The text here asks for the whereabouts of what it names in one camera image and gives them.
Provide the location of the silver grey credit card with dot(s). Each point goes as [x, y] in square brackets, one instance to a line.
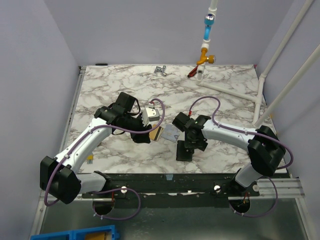
[170, 133]

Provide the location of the red handled tool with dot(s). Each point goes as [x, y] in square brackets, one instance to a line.
[193, 72]

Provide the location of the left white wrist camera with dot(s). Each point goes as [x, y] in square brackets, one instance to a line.
[149, 114]

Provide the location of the white PVC pipe frame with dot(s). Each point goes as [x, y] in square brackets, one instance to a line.
[258, 118]

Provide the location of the gold credit card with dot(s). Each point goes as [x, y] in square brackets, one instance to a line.
[156, 133]

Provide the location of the orange pipe valve fitting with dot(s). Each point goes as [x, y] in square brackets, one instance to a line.
[204, 58]

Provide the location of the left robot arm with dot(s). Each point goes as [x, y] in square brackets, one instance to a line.
[60, 176]

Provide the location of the black leather card holder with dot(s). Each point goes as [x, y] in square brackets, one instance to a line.
[183, 154]

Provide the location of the silver metal clamp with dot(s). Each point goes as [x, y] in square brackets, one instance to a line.
[161, 69]

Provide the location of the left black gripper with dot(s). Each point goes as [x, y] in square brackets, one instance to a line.
[141, 138]

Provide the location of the yellow hex key set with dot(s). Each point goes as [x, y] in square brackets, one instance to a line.
[89, 159]

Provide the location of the blue plastic bin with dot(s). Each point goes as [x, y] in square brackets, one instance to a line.
[80, 234]

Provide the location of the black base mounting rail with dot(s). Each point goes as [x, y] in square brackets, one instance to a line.
[172, 190]

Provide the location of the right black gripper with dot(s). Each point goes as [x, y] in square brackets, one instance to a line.
[194, 144]

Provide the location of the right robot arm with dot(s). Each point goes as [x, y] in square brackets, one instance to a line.
[262, 145]

